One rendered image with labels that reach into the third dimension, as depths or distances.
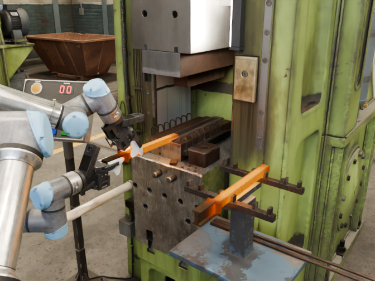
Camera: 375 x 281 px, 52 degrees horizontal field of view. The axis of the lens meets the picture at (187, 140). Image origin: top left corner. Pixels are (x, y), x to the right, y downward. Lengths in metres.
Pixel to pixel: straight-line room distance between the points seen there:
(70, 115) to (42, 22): 9.72
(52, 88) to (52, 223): 0.82
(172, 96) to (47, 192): 0.91
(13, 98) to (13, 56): 5.53
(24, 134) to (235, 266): 0.78
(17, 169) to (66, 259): 1.78
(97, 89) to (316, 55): 0.98
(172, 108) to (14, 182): 1.16
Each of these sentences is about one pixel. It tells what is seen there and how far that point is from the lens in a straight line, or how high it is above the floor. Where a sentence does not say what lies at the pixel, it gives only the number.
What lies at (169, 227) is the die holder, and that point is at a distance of 1.73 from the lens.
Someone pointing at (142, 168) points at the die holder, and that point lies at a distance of 1.70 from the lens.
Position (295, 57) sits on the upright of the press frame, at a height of 1.37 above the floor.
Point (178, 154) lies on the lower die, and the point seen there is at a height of 0.94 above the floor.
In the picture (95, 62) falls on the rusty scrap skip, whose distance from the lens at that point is 8.16.
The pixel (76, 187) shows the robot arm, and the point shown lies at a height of 0.99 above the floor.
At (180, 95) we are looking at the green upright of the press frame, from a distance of 1.98.
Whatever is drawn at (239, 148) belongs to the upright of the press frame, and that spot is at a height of 0.98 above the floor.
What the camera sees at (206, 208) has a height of 1.02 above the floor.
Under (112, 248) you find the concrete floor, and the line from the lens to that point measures 2.70.
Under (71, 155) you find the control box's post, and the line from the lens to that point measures 2.03.
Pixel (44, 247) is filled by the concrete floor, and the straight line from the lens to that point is 2.83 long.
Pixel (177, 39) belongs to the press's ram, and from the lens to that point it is 1.51.
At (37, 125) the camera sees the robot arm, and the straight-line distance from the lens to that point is 0.97.
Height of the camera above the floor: 1.55
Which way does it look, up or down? 20 degrees down
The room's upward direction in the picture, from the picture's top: straight up
